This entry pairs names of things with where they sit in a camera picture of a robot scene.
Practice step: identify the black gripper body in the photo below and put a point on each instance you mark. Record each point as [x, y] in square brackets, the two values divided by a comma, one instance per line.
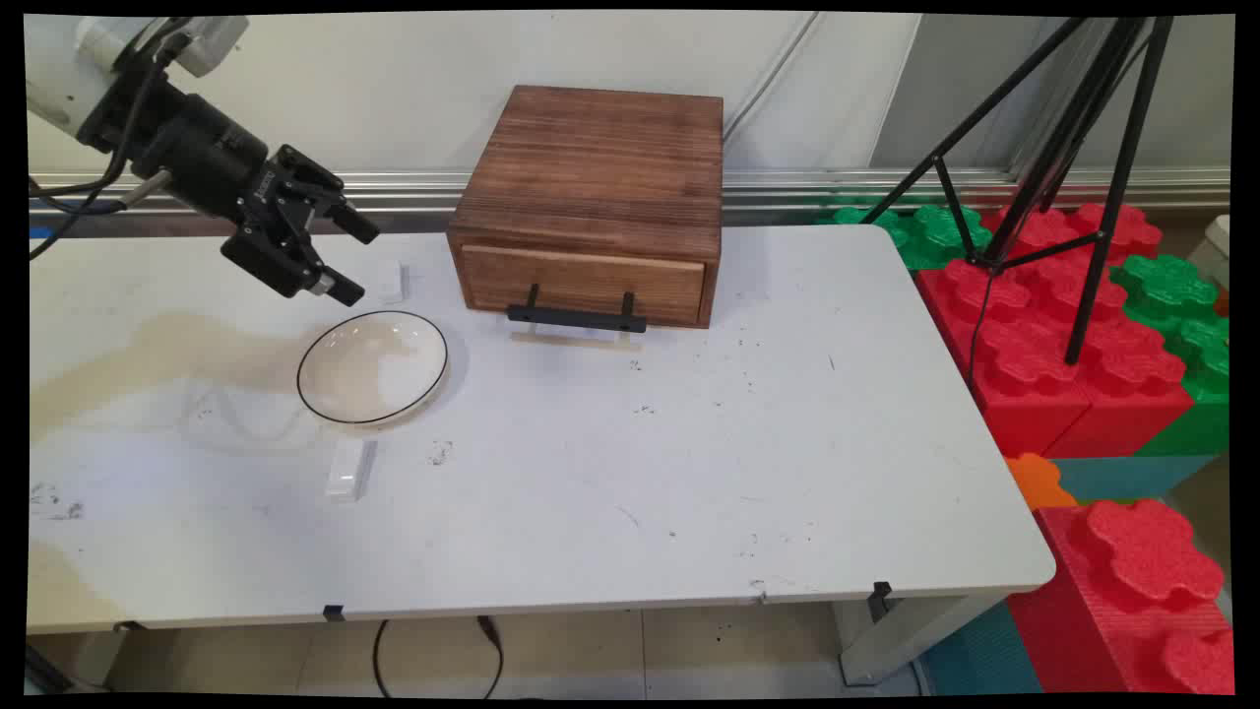
[212, 162]

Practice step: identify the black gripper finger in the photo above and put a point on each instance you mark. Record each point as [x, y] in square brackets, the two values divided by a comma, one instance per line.
[325, 202]
[285, 266]

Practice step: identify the small white block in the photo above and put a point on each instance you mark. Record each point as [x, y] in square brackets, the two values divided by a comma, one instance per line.
[394, 284]

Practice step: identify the grey vented wrist module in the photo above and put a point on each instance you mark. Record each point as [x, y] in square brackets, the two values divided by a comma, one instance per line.
[212, 41]

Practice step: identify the clear glass plate black rim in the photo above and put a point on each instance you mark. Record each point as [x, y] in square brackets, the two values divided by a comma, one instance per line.
[374, 369]

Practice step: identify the white rectangular block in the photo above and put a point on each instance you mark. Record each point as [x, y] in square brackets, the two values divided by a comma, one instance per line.
[349, 471]

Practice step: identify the dark wooden drawer cabinet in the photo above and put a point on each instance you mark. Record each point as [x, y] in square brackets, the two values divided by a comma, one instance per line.
[591, 158]

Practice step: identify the grey table edge clip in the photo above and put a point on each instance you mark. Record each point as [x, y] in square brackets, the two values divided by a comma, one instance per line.
[128, 625]

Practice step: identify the white table leg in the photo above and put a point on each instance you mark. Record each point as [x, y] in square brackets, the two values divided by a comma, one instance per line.
[89, 655]
[886, 640]

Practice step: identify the green foam brick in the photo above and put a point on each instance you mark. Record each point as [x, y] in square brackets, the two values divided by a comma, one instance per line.
[1196, 414]
[935, 236]

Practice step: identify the large red foam brick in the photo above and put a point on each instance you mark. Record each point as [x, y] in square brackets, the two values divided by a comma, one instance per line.
[1034, 394]

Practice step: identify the orange foam brick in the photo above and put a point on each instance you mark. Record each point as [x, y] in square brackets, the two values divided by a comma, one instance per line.
[1039, 483]

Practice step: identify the teal foam brick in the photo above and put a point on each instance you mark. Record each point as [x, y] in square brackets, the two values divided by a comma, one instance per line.
[1132, 475]

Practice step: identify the white plastic object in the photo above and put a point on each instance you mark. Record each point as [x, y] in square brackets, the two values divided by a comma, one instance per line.
[1221, 251]

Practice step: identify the aluminium wall rail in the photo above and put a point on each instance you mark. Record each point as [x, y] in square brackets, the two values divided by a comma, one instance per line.
[394, 187]

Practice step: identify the white wall conduit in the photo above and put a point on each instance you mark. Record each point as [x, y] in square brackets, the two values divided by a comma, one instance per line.
[778, 64]

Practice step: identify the black camera tripod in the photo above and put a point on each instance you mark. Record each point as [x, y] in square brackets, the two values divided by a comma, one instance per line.
[1119, 197]

